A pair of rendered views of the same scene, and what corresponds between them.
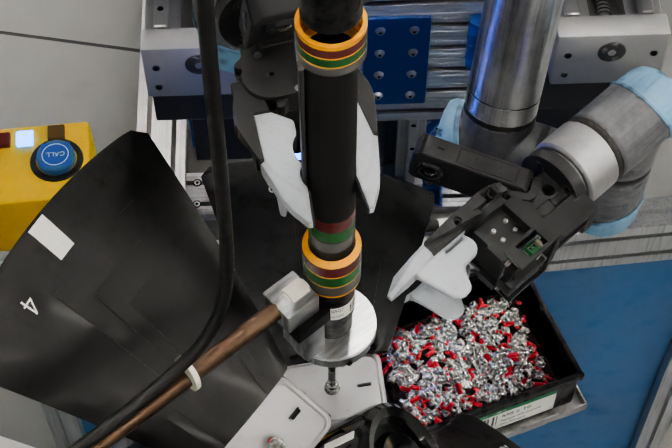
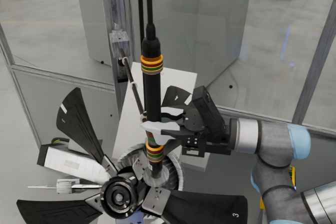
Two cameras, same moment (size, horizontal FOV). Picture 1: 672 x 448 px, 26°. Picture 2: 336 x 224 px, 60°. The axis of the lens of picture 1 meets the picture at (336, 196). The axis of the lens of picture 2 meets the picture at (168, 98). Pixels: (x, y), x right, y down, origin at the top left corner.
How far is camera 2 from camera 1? 0.99 m
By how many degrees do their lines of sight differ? 73
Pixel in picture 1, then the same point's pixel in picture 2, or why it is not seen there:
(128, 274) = not seen: hidden behind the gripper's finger
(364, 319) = (152, 181)
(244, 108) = (186, 108)
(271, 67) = (197, 116)
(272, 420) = (144, 163)
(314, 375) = (164, 197)
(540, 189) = not seen: outside the picture
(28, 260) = (185, 95)
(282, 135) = (172, 112)
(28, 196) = not seen: hidden behind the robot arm
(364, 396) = (150, 204)
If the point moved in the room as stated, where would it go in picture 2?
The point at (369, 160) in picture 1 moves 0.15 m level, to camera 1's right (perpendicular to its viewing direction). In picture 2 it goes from (152, 125) to (113, 175)
